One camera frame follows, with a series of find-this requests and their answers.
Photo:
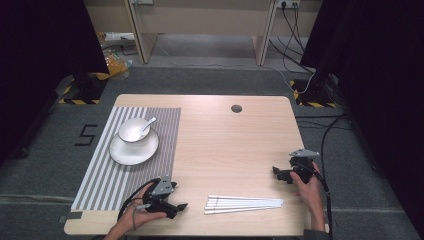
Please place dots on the white ceramic spoon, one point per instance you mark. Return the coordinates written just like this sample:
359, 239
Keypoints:
148, 123

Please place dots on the grey tape strip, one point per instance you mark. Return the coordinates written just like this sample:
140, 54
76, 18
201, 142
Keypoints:
71, 216

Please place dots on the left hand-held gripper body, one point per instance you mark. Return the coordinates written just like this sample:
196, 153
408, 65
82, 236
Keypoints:
162, 188

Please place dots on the black curtain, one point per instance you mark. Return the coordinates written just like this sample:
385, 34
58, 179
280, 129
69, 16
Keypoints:
40, 66
383, 83

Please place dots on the white package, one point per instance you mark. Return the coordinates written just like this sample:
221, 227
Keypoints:
118, 37

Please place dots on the white round plate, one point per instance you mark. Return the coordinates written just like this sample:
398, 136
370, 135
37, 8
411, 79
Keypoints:
131, 155

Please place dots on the white bowl with dark rim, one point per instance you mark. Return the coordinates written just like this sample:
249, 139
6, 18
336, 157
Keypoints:
130, 131

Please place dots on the yellow plastic bag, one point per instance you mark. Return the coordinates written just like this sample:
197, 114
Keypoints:
115, 63

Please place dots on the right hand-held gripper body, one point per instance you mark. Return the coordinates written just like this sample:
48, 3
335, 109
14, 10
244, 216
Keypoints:
301, 165

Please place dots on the light wooden desk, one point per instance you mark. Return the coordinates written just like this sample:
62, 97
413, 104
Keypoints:
200, 16

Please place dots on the bundle of white chopsticks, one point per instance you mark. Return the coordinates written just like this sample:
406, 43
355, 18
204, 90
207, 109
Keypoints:
240, 204

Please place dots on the white power socket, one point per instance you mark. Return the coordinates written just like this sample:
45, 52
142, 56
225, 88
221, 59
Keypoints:
288, 3

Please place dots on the person's left hand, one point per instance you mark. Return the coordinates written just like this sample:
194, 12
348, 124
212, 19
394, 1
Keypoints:
136, 215

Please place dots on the black metal stand base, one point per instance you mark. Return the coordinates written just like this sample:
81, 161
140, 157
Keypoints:
88, 86
313, 91

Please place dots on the grey white striped placemat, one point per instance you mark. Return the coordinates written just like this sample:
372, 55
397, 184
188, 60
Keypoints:
106, 180

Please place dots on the person's right hand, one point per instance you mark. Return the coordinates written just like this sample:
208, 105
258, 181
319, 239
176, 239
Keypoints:
311, 195

